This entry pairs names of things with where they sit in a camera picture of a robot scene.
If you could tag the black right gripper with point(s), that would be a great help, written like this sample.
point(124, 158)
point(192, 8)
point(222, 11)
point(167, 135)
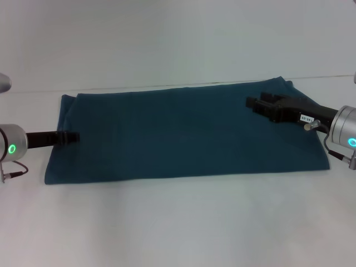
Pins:
point(306, 111)

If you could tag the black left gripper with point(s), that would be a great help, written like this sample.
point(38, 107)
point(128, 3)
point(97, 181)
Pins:
point(41, 139)

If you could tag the teal blue printed t-shirt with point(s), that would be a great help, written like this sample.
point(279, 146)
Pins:
point(180, 133)

